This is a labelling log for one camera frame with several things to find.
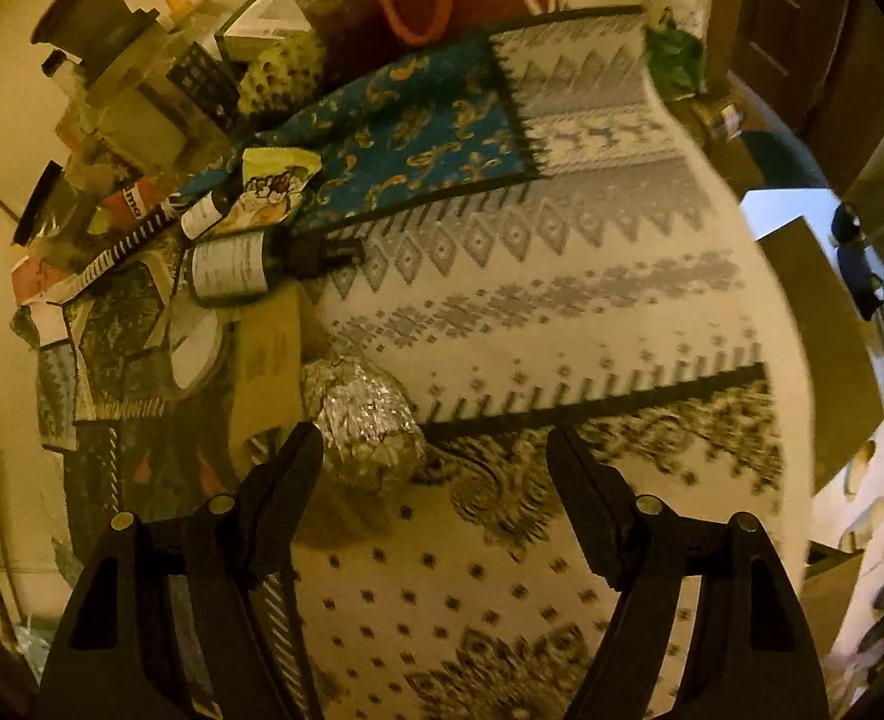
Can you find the small brown labelled bottle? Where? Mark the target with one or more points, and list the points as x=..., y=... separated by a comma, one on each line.
x=206, y=216

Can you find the dark wooden panel door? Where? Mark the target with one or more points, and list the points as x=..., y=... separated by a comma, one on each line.
x=794, y=22

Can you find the dark flared vase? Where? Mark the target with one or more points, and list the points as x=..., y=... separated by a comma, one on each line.
x=93, y=15

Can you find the clear glass jar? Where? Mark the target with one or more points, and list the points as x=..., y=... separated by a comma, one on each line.
x=674, y=0

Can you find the small metal-lidded jar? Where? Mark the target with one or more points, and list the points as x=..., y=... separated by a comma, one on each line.
x=718, y=116

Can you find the brown bottle with white label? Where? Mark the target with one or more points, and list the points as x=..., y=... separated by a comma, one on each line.
x=232, y=270

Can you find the black-and-white striped tube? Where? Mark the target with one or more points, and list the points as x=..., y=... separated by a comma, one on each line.
x=131, y=240

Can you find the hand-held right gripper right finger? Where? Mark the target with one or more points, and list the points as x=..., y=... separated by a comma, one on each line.
x=581, y=487

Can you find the glass jar with dark lid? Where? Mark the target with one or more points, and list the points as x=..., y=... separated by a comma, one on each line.
x=337, y=0

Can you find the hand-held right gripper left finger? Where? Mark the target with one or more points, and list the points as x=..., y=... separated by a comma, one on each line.
x=292, y=480

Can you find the flat cardboard box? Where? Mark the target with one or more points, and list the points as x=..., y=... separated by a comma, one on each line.
x=266, y=367

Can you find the foil ball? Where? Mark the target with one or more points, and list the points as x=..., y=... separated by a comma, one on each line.
x=367, y=420

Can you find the white plate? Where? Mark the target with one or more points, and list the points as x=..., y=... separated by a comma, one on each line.
x=194, y=349

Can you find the yellow lotus seed pod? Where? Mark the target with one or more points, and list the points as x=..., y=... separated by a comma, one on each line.
x=281, y=79

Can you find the yellow-green cartoon snack packet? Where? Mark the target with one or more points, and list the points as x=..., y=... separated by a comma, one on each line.
x=273, y=187

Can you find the green plastic bag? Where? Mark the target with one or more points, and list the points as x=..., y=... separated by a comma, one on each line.
x=674, y=64

